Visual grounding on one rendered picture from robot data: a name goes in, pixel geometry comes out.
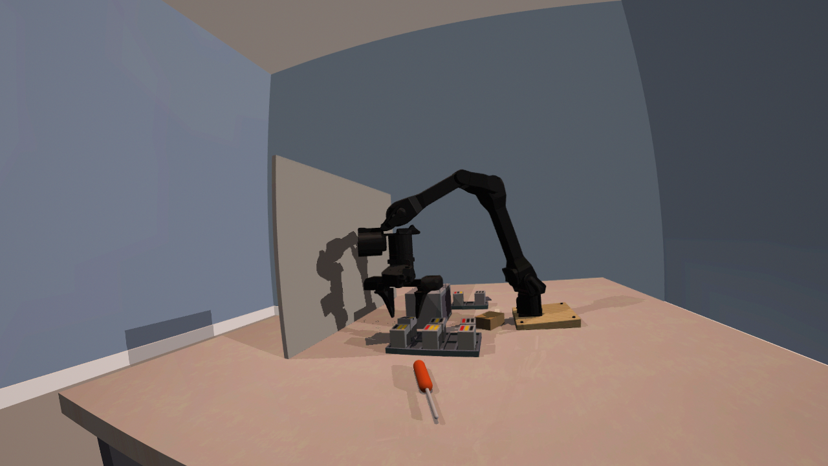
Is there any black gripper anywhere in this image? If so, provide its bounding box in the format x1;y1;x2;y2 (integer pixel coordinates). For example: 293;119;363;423
364;254;443;319

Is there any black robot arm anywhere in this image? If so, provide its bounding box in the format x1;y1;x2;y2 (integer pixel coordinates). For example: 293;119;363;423
358;170;546;317

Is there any red-handled screwdriver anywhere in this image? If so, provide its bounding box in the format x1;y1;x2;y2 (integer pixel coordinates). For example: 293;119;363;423
413;360;439;419

